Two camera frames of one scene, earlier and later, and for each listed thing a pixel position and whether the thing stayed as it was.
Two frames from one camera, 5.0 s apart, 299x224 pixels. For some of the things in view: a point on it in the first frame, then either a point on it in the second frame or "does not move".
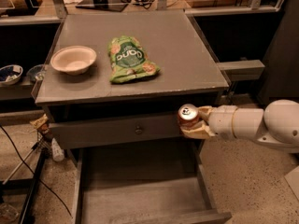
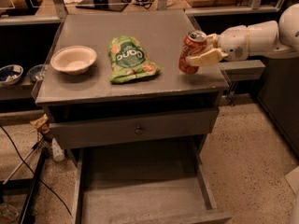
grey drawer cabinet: [89, 112] does not move
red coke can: [187, 113] -> [194, 43]
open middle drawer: [158, 184] does not move
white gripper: [221, 120] -> [233, 43]
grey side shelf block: [242, 70] does not move
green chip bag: [129, 60] does not move
